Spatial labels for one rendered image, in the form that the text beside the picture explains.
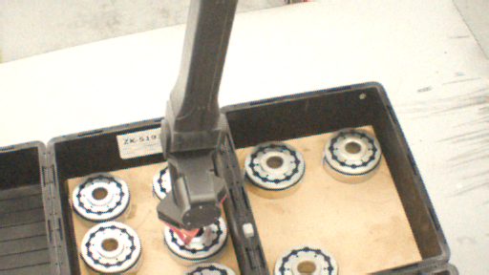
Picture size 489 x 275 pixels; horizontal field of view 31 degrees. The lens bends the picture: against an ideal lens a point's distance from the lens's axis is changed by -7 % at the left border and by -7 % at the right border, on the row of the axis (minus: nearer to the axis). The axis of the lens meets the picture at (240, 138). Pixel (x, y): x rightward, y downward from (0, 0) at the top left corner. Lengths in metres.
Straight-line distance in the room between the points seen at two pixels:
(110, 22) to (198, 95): 2.01
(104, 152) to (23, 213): 0.19
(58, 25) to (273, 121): 1.71
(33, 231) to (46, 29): 1.71
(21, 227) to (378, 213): 0.62
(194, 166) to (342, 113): 0.43
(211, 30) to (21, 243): 0.64
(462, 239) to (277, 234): 0.39
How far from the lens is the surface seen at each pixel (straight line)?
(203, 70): 1.15
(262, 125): 1.63
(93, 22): 3.21
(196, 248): 1.49
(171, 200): 1.42
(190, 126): 1.25
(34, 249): 1.57
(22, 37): 3.22
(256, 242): 1.41
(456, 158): 1.85
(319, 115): 1.65
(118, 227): 1.53
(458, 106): 1.95
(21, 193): 1.65
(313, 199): 1.59
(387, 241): 1.55
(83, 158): 1.61
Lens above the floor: 2.09
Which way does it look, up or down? 49 degrees down
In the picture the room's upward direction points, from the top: 2 degrees counter-clockwise
